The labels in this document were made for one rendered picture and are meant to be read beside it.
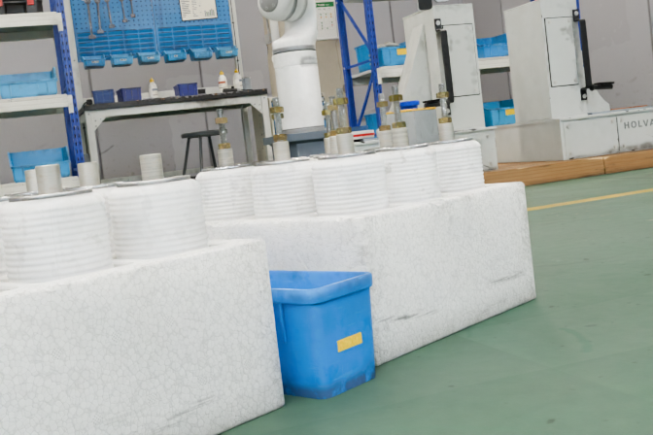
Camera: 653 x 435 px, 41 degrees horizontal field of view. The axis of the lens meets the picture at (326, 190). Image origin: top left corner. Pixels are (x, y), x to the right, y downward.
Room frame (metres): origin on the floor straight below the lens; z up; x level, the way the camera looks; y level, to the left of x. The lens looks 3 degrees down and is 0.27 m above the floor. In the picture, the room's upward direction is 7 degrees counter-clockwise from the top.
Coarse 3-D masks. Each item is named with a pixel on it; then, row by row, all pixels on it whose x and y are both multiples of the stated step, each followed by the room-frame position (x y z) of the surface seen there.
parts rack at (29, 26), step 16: (0, 16) 5.51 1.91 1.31; (16, 16) 5.54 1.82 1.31; (32, 16) 5.58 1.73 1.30; (48, 16) 5.60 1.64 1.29; (64, 16) 5.64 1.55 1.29; (0, 32) 6.04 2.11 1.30; (16, 32) 6.08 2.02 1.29; (32, 32) 6.12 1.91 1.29; (48, 32) 6.15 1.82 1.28; (64, 32) 5.64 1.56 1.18; (64, 48) 5.63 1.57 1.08; (64, 64) 5.63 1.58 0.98; (64, 80) 6.17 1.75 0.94; (48, 96) 5.59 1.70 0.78; (64, 96) 5.62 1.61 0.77; (0, 112) 5.48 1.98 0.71; (16, 112) 6.06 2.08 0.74; (32, 112) 6.09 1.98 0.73; (48, 112) 6.13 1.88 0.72; (64, 112) 6.14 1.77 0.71; (80, 144) 5.64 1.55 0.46; (80, 160) 5.64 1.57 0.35; (16, 192) 5.49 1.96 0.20
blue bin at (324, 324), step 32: (288, 288) 0.93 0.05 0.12; (320, 288) 0.91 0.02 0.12; (352, 288) 0.94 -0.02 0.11; (288, 320) 0.93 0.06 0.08; (320, 320) 0.91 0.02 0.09; (352, 320) 0.95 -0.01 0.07; (288, 352) 0.94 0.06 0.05; (320, 352) 0.91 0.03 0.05; (352, 352) 0.94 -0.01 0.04; (288, 384) 0.94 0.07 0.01; (320, 384) 0.91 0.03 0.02; (352, 384) 0.94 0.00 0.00
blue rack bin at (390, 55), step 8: (360, 48) 6.77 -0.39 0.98; (384, 48) 6.42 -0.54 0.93; (392, 48) 6.44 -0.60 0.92; (400, 48) 6.47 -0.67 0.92; (360, 56) 6.80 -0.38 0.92; (368, 56) 6.65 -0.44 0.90; (384, 56) 6.43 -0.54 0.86; (392, 56) 6.45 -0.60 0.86; (400, 56) 6.48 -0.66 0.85; (368, 64) 6.67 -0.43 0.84; (384, 64) 6.43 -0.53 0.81; (392, 64) 6.46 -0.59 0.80; (400, 64) 6.49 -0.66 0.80; (360, 72) 6.84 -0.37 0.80
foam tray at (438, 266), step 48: (480, 192) 1.21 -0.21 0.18; (288, 240) 1.10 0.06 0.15; (336, 240) 1.05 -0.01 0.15; (384, 240) 1.05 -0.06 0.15; (432, 240) 1.12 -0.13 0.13; (480, 240) 1.20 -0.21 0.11; (528, 240) 1.30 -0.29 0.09; (384, 288) 1.04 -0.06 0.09; (432, 288) 1.11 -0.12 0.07; (480, 288) 1.19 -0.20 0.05; (528, 288) 1.29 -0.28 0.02; (384, 336) 1.03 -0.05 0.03; (432, 336) 1.10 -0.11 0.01
